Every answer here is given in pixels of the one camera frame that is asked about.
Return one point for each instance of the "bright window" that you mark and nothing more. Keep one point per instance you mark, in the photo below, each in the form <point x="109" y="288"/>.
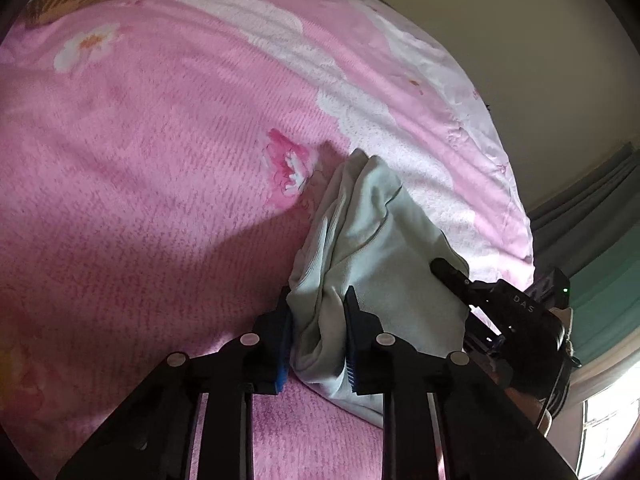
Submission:
<point x="612" y="430"/>

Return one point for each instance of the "grey green curtain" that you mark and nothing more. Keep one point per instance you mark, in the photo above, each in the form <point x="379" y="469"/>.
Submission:
<point x="595" y="260"/>

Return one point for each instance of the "pink floral blanket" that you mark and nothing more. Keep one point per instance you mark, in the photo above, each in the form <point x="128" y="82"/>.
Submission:
<point x="150" y="160"/>

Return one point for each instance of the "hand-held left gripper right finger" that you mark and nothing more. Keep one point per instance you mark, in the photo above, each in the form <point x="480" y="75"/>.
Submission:
<point x="351" y="350"/>

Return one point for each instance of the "light green small shirt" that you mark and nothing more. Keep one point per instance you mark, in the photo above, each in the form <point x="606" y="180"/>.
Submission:
<point x="380" y="240"/>

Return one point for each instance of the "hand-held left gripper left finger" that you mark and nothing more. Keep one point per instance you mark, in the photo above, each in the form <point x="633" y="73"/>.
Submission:
<point x="282" y="355"/>

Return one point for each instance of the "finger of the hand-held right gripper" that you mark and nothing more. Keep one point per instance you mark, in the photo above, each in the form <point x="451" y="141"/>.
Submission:
<point x="455" y="280"/>

